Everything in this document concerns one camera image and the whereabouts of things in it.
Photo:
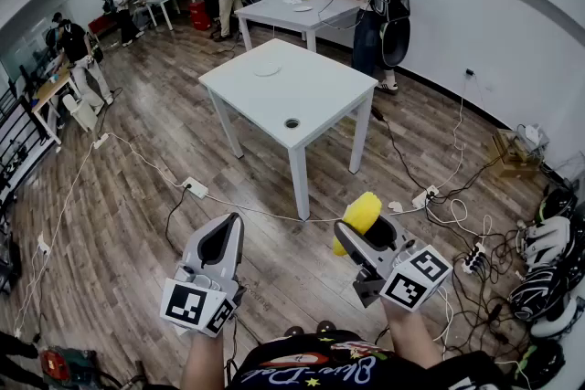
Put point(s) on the person's black printed shirt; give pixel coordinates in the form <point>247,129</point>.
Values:
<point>329,370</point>

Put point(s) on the person's left forearm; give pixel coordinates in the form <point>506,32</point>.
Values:
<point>201,361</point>

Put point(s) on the red green tool bag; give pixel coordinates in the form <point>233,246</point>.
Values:
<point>64,367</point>

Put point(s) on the white power strip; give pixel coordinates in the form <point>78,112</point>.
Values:
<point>422,197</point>
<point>473,258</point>
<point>195,188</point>
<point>100,140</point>

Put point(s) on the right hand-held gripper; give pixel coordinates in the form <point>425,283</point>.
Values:
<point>407,287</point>

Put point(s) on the wooden desk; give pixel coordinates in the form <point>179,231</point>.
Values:
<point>48,93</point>

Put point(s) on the yellow banana toy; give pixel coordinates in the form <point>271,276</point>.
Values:
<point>365,207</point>

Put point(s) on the black wall plug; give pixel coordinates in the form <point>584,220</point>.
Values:
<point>470,72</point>

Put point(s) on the row of helmets on floor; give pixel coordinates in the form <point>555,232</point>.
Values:
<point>544,287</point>

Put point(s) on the person's right forearm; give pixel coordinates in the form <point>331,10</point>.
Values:
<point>409,338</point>

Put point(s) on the black round pouch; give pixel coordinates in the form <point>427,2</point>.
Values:
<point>396,43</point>

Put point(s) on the red sofa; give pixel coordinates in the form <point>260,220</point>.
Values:
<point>100,25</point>

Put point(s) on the white waste bin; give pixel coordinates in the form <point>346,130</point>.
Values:
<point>82,114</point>

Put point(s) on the long white table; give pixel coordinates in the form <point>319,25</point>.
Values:
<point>283,13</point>

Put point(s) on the cardboard boxes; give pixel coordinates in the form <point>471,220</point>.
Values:
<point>514,160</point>

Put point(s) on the white square table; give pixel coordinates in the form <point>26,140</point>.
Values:
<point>297,96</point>

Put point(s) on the black metal rack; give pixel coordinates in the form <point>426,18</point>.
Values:
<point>18,137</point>

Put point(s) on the clear plate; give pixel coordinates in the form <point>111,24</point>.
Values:
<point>267,69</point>

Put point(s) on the red bin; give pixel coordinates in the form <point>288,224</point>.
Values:
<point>200,16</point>

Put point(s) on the small white plate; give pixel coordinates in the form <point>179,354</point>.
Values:
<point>302,8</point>

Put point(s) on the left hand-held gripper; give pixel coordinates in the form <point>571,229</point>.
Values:
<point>192,306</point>

